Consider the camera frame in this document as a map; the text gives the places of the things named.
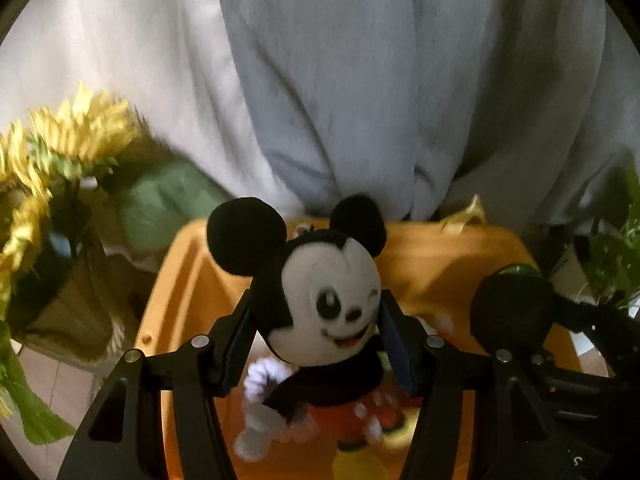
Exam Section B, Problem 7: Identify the sunflower bouquet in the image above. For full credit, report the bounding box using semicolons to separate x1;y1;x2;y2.
0;81;237;447

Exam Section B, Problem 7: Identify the orange plastic crate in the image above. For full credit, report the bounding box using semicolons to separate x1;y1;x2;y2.
135;195;612;480

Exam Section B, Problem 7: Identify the black mouse plush toy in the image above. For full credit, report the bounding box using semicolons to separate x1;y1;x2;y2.
206;194;426;461

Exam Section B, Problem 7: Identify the beige curtain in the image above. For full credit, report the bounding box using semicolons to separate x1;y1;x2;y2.
0;0;313;216

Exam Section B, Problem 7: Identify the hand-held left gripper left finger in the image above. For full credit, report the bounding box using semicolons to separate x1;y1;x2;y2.
57;290;254;480

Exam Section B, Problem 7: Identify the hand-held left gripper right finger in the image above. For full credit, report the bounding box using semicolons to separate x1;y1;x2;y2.
378;292;566;480

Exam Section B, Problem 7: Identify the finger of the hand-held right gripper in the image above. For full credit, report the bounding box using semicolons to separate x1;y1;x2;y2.
547;294;640;343

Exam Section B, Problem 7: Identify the potted plant in white pot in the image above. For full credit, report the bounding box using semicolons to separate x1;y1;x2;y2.
550;159;640;322

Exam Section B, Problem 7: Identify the grey curtain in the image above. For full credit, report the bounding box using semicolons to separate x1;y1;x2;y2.
212;0;640;241

